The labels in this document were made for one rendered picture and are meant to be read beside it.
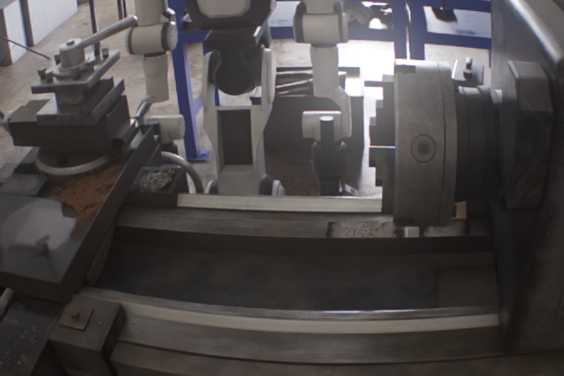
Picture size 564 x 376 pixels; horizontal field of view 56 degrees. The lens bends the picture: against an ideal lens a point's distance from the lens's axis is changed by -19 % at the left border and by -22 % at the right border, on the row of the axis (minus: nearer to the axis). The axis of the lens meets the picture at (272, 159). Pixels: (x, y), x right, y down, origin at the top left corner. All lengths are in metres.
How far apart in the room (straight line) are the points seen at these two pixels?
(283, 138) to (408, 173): 2.29
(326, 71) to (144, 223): 0.59
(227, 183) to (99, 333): 0.76
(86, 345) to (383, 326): 0.48
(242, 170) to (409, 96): 0.84
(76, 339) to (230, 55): 0.87
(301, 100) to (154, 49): 1.49
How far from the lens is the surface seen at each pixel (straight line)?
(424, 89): 0.85
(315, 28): 1.50
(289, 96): 2.99
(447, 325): 0.99
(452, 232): 1.19
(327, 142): 1.56
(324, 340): 0.97
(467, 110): 0.88
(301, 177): 2.90
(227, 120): 1.62
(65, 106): 1.31
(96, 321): 1.01
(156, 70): 1.64
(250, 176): 1.60
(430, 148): 0.83
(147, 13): 1.60
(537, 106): 0.68
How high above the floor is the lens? 1.56
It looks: 31 degrees down
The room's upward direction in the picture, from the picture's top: 6 degrees counter-clockwise
